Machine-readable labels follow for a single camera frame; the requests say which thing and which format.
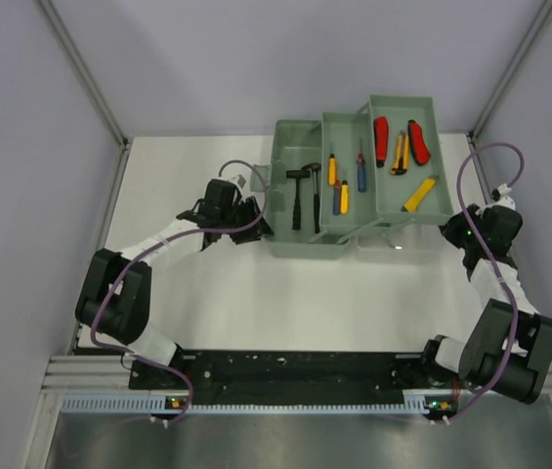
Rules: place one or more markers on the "red black pliers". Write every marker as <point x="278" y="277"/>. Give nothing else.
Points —
<point x="381" y="139"/>

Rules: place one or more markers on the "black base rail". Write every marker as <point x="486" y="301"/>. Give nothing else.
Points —
<point x="228" y="377"/>

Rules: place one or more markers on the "yellow black screwdriver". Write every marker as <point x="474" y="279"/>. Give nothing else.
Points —
<point x="332" y="166"/>

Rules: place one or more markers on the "yellow utility knife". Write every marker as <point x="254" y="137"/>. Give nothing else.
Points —
<point x="411" y="205"/>

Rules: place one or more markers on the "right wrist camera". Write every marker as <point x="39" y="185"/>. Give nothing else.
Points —
<point x="501" y="196"/>

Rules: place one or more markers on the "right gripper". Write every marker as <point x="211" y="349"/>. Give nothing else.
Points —
<point x="449" y="229"/>

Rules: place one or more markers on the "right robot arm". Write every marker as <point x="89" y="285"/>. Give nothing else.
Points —
<point x="510" y="335"/>

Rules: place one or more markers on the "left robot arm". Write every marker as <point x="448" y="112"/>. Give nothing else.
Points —
<point x="116" y="294"/>

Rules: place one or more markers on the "right aluminium frame post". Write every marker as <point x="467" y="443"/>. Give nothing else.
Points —
<point x="528" y="41"/>

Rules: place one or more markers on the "orange utility knife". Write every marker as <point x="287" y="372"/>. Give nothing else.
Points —
<point x="400" y="165"/>

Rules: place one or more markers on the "black rubber mallet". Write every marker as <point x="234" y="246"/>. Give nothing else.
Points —
<point x="297" y="176"/>

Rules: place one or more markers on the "steel claw hammer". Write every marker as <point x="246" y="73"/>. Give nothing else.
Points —
<point x="314" y="169"/>

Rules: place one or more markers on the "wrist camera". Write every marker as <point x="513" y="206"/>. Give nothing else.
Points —
<point x="238" y="180"/>
<point x="501" y="196"/>

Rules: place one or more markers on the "green plastic toolbox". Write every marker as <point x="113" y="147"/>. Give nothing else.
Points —
<point x="350" y="175"/>

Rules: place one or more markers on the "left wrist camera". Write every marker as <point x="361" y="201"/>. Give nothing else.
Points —
<point x="238" y="180"/>

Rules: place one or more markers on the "grey cable duct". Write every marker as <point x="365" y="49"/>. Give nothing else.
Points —
<point x="165" y="405"/>

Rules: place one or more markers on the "yellow handle screwdriver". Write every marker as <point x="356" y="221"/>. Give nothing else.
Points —
<point x="344" y="198"/>

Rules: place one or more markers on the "left aluminium frame post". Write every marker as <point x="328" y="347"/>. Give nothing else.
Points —
<point x="82" y="71"/>

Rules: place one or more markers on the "aluminium frame post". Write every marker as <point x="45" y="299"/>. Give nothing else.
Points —
<point x="82" y="71"/>
<point x="528" y="41"/>

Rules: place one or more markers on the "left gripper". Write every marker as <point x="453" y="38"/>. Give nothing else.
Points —
<point x="261" y="230"/>

